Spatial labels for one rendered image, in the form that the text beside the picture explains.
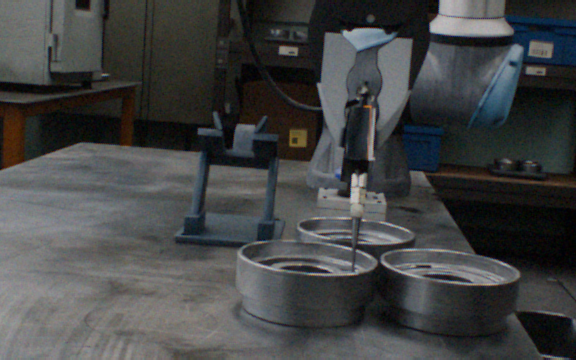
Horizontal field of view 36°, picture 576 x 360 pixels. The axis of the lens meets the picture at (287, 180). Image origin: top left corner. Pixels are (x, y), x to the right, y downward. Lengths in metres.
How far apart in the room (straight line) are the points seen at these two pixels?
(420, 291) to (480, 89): 0.58
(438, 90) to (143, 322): 0.67
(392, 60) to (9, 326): 0.34
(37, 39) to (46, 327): 2.36
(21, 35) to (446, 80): 1.97
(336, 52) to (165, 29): 3.88
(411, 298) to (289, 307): 0.09
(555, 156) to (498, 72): 3.70
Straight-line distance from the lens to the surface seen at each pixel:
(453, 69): 1.18
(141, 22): 4.58
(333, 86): 0.70
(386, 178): 1.22
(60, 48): 2.91
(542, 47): 4.31
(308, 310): 0.62
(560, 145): 4.87
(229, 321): 0.63
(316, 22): 0.70
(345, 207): 0.89
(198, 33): 4.53
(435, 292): 0.63
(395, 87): 0.70
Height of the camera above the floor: 0.99
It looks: 9 degrees down
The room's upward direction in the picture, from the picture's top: 5 degrees clockwise
